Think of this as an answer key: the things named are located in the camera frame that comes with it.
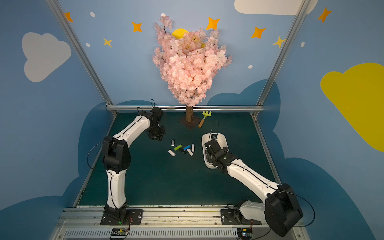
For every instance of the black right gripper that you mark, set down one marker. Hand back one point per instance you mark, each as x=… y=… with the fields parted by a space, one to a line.
x=213 y=147

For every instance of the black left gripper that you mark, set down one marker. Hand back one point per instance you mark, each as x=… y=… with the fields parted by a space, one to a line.
x=156 y=132

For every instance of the green usb flash drive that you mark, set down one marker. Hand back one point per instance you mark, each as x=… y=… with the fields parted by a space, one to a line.
x=178 y=147

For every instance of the white usb flash drive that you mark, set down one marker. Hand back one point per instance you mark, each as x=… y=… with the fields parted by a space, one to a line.
x=171 y=153

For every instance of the black usb flash drive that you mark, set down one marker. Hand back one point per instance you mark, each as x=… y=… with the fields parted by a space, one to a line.
x=182 y=150

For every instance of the blue usb flash drive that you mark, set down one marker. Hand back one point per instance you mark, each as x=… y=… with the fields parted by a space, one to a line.
x=187 y=147

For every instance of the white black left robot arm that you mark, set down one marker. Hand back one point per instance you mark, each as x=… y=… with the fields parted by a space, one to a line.
x=117 y=158

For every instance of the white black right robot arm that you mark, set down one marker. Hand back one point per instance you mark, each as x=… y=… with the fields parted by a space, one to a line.
x=279 y=209

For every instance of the white oval storage box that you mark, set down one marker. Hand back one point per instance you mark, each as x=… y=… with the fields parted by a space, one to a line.
x=206 y=138

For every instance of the green toy rake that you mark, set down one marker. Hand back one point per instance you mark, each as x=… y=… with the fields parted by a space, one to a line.
x=205 y=114

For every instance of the pink cherry blossom tree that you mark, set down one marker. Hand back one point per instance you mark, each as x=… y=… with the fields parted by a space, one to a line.
x=189 y=64

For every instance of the right green circuit board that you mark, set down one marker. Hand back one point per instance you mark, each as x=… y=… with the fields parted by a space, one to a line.
x=244 y=234

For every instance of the green circuit board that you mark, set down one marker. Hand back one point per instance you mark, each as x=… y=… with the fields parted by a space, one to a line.
x=119 y=233
x=244 y=234

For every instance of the left green circuit board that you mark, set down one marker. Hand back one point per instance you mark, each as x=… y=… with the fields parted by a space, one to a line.
x=119 y=233

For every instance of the horizontal aluminium frame bar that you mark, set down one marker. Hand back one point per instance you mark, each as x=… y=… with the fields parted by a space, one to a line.
x=180 y=108

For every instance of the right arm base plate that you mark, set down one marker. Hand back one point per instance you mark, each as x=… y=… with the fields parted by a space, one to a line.
x=233 y=217

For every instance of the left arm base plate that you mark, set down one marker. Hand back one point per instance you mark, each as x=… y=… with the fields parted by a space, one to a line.
x=132 y=217

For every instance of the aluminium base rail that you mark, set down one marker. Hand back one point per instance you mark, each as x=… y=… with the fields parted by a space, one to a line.
x=190 y=222

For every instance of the left aluminium frame post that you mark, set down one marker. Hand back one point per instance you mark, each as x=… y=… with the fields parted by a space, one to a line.
x=65 y=24

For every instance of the aluminium frame post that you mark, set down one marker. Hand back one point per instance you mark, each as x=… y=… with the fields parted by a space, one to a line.
x=65 y=24
x=290 y=38

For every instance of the right aluminium frame post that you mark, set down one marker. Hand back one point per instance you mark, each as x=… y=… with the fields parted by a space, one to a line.
x=290 y=38

